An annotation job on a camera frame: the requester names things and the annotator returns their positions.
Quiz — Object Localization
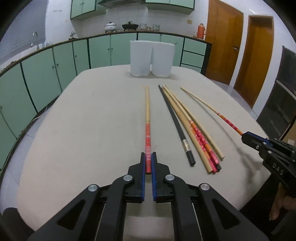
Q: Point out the curved orange patterned chopstick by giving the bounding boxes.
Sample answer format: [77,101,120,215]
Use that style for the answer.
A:
[180,87,243,135]

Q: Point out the orange red patterned chopstick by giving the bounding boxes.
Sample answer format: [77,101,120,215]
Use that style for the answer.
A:
[176,101,221,172]

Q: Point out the black chopstick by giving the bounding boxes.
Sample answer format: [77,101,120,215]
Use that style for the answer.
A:
[158,85,196,167]

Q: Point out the red striped bamboo chopstick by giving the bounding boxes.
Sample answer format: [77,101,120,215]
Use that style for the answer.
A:
[145,86,152,175]

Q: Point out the right hand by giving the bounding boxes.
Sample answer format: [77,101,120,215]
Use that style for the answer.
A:
[269,183,296,220]

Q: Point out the black oven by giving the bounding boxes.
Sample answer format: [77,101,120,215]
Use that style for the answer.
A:
[257,46,295,139]

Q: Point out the right wooden door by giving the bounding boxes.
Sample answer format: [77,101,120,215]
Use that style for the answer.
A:
[234,16,274,107]

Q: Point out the wooden door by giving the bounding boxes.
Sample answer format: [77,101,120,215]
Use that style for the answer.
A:
[205,1,243,85]
[234,16,274,107]

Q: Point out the left wooden door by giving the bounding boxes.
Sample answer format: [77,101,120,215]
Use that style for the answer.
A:
[205,1,243,85]

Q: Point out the orange thermos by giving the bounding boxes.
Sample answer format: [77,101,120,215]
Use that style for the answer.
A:
[197,23,206,40]

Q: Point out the white double utensil holder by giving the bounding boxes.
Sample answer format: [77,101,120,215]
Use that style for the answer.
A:
[130,41,175,77]

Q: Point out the green base cabinets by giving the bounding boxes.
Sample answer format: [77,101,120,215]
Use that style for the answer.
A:
[1,31,212,166]

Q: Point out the chrome faucet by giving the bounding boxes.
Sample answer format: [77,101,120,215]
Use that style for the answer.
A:
[31,31,40,51]

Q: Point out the black wok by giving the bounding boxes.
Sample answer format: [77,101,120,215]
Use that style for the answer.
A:
[122,21,139,31]

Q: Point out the white lidded pot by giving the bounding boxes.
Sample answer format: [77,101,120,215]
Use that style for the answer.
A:
[104,22,117,33]

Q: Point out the range hood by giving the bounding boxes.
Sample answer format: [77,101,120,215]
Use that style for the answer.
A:
[97,0,145,9]

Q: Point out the green wall cabinets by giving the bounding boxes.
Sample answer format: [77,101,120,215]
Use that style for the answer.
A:
[70,0,195,20]

